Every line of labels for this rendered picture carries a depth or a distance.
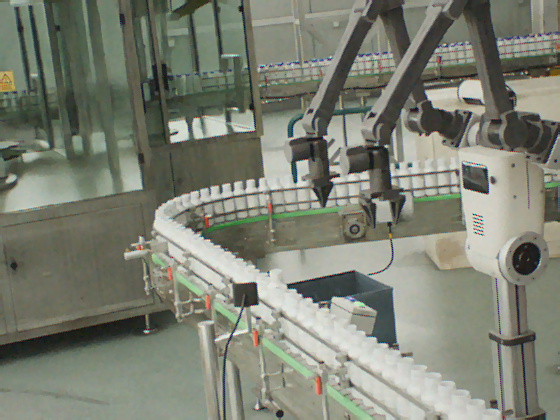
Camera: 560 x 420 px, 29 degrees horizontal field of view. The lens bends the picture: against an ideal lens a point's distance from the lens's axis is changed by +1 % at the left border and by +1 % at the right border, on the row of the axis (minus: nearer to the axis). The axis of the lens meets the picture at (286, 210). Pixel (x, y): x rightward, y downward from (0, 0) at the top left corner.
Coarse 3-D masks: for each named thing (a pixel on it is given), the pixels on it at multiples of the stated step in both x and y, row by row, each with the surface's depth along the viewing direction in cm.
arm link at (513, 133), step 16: (448, 0) 272; (480, 0) 276; (480, 16) 278; (480, 32) 279; (480, 48) 280; (496, 48) 281; (480, 64) 282; (496, 64) 282; (480, 80) 285; (496, 80) 283; (496, 96) 283; (496, 112) 284; (512, 112) 283; (512, 128) 283; (512, 144) 284
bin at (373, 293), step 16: (352, 272) 408; (288, 288) 399; (304, 288) 402; (320, 288) 404; (336, 288) 407; (352, 288) 409; (368, 288) 399; (384, 288) 385; (320, 304) 371; (368, 304) 378; (384, 304) 381; (384, 320) 382; (368, 336) 380; (384, 336) 383
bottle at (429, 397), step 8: (424, 376) 235; (432, 376) 237; (440, 376) 234; (424, 384) 236; (432, 384) 234; (424, 392) 236; (432, 392) 234; (424, 400) 234; (432, 400) 233; (432, 408) 234
